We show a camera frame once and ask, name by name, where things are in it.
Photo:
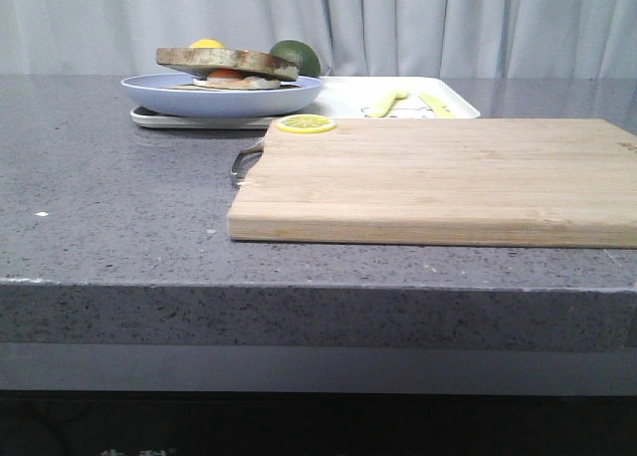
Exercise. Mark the fried egg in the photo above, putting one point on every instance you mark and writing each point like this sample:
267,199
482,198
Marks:
227,79

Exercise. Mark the bread slice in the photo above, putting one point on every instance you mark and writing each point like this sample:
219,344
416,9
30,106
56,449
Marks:
193,87
200,62

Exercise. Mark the light blue plate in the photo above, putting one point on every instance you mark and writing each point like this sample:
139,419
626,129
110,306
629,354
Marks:
146,92

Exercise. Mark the white serving tray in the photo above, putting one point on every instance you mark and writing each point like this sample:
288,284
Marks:
340,97

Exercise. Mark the lemon slice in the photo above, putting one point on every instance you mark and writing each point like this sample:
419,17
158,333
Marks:
305,123

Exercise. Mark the yellow plastic spoon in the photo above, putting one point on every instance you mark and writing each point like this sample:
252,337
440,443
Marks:
383,107

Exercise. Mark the green lime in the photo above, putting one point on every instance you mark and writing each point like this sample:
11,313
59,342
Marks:
301,54

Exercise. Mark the yellow plastic knife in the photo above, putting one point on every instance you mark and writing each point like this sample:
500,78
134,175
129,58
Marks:
436,106

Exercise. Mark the left yellow lemon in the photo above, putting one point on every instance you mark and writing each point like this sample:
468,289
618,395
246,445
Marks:
207,43

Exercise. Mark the wooden cutting board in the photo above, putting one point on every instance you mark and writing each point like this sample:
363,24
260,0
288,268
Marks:
524,182

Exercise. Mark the white curtain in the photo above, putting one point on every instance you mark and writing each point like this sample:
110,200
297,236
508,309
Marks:
586,39

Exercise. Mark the metal cutting board handle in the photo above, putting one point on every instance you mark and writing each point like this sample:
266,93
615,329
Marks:
238,169

